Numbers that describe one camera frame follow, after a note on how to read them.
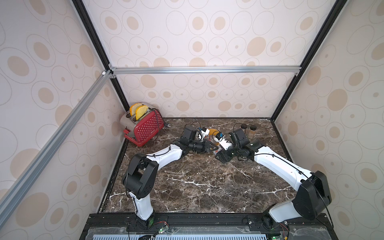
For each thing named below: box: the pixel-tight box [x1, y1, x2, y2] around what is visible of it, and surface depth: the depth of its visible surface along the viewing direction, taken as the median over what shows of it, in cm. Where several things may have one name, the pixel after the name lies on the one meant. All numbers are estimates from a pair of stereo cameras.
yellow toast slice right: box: [135, 105, 149, 121], surface depth 98 cm
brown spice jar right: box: [249, 124, 257, 137], surface depth 105 cm
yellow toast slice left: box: [129, 103, 143, 117], surface depth 100 cm
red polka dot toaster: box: [120, 108, 165, 147], surface depth 99 cm
